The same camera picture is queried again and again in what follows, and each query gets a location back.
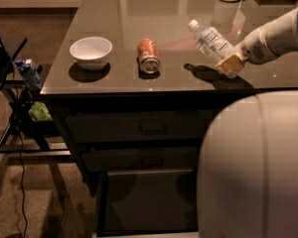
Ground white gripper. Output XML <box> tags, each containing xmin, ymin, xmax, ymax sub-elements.
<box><xmin>216</xmin><ymin>29</ymin><xmax>277</xmax><ymax>78</ymax></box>

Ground clear plastic water bottle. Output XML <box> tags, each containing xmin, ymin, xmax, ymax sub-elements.
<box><xmin>188</xmin><ymin>20</ymin><xmax>234</xmax><ymax>64</ymax></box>

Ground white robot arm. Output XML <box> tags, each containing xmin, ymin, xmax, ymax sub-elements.
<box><xmin>197</xmin><ymin>2</ymin><xmax>298</xmax><ymax>238</ymax></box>

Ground top left drawer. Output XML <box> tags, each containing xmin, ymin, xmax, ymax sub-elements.
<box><xmin>65</xmin><ymin>110</ymin><xmax>215</xmax><ymax>143</ymax></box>

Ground middle left drawer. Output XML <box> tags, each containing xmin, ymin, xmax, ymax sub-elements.
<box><xmin>77</xmin><ymin>146</ymin><xmax>199</xmax><ymax>173</ymax></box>

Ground dark drawer cabinet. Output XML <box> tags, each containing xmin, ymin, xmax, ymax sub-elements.
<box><xmin>42</xmin><ymin>90</ymin><xmax>251</xmax><ymax>190</ymax></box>

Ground open bottom drawer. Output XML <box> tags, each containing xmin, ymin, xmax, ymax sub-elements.
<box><xmin>92</xmin><ymin>170</ymin><xmax>198</xmax><ymax>238</ymax></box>

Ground orange soda can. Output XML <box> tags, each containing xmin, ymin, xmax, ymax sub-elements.
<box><xmin>137</xmin><ymin>39</ymin><xmax>160</xmax><ymax>74</ymax></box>

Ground white ceramic bowl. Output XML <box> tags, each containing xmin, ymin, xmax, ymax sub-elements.
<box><xmin>70</xmin><ymin>37</ymin><xmax>112</xmax><ymax>71</ymax></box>

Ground green snack bag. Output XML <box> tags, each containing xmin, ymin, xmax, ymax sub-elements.
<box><xmin>29</xmin><ymin>101</ymin><xmax>52</xmax><ymax>122</ymax></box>

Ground black side desk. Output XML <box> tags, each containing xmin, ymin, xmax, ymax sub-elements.
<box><xmin>0</xmin><ymin>36</ymin><xmax>72</xmax><ymax>174</ymax></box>

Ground black power cable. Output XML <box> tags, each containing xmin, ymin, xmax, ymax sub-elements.
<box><xmin>10</xmin><ymin>61</ymin><xmax>30</xmax><ymax>238</ymax></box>

